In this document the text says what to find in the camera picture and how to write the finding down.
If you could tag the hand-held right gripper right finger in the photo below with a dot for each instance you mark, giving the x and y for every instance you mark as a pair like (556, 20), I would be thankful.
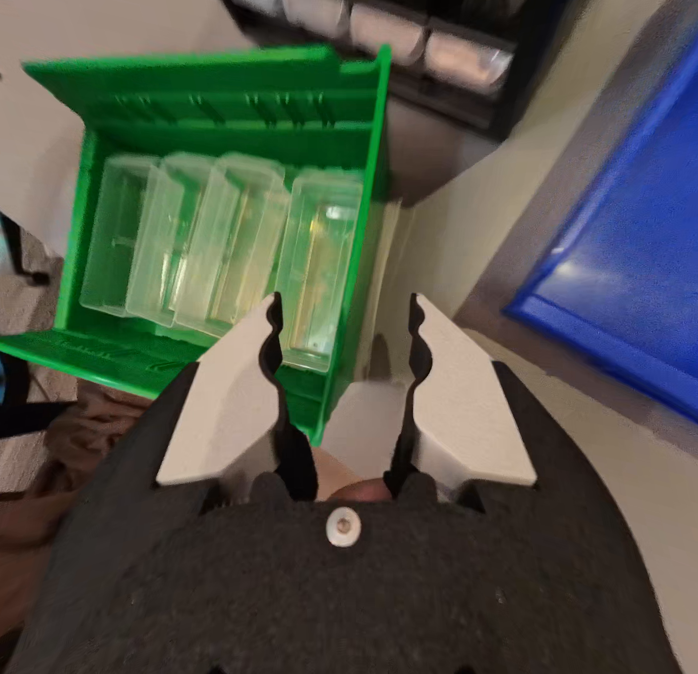
(469, 412)

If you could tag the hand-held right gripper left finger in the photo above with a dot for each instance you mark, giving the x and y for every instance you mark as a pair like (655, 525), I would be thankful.
(218, 412)

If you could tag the blue plastic bin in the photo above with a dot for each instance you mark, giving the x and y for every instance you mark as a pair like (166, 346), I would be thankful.
(643, 221)

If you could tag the green plastic bin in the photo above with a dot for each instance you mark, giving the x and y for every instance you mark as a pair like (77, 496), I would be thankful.
(218, 112)

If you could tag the black drawer cabinet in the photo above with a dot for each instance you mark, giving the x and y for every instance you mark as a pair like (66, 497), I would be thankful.
(540, 41)

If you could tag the rows of clear cabinet drawers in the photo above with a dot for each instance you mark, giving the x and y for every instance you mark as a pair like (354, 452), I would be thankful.
(387, 27)

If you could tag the person's right hand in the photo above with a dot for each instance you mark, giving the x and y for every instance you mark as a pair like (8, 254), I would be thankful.
(354, 488)

